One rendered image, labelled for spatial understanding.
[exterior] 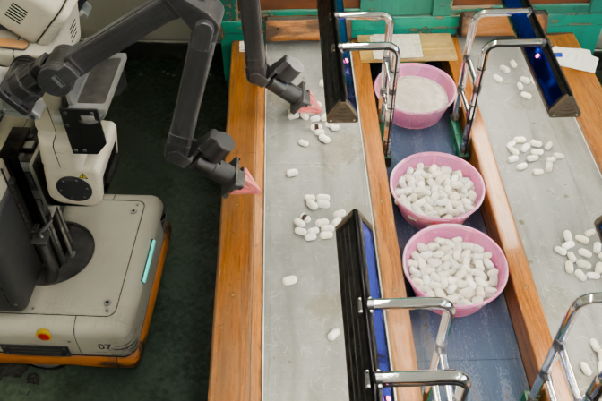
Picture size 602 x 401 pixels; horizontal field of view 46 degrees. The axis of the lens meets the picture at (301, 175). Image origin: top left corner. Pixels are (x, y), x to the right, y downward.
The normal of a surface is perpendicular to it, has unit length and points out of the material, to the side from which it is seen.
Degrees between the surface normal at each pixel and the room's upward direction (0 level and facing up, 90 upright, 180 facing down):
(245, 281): 0
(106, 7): 90
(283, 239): 0
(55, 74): 87
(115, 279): 0
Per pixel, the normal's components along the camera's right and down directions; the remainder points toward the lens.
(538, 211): -0.01, -0.70
